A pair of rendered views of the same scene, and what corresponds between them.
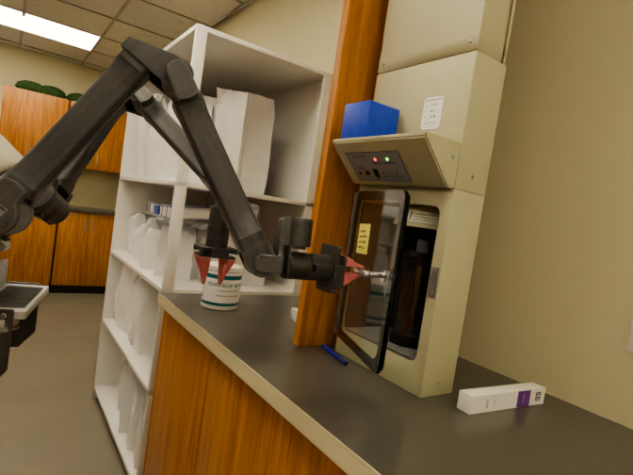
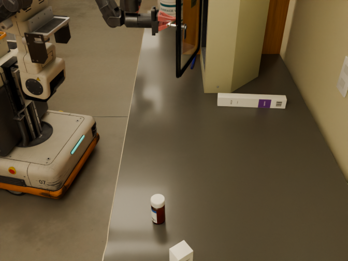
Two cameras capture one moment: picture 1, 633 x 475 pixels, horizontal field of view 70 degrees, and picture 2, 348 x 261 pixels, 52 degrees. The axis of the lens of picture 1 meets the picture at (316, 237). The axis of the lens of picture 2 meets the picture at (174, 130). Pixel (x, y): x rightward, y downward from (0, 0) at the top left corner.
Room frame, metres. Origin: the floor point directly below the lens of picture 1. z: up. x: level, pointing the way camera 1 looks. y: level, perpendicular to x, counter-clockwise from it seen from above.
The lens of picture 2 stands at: (-0.13, -0.93, 1.73)
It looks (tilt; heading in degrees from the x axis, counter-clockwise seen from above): 37 degrees down; 36
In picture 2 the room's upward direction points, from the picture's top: straight up
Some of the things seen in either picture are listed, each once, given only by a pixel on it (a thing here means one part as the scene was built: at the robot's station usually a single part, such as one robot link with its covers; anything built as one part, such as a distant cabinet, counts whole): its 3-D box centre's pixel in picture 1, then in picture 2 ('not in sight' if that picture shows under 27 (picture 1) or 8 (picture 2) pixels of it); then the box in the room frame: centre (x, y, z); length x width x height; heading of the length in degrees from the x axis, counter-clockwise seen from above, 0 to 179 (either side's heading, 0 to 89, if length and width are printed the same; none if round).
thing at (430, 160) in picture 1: (387, 161); not in sight; (1.08, -0.14, 1.46); 0.32 x 0.11 x 0.10; 35
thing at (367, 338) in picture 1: (366, 272); (189, 19); (1.09, -0.13, 1.19); 0.30 x 0.01 x 0.40; 15
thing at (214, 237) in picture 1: (217, 239); not in sight; (1.17, 0.26, 1.21); 0.10 x 0.07 x 0.07; 125
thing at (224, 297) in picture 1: (221, 285); (171, 9); (1.57, 0.30, 1.02); 0.13 x 0.13 x 0.15
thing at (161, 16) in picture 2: (345, 270); (165, 22); (1.00, -0.08, 1.20); 0.09 x 0.07 x 0.07; 123
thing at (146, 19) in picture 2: (319, 267); (147, 20); (0.96, -0.02, 1.20); 0.07 x 0.07 x 0.10; 33
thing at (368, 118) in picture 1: (369, 124); not in sight; (1.16, -0.09, 1.56); 0.10 x 0.10 x 0.09; 35
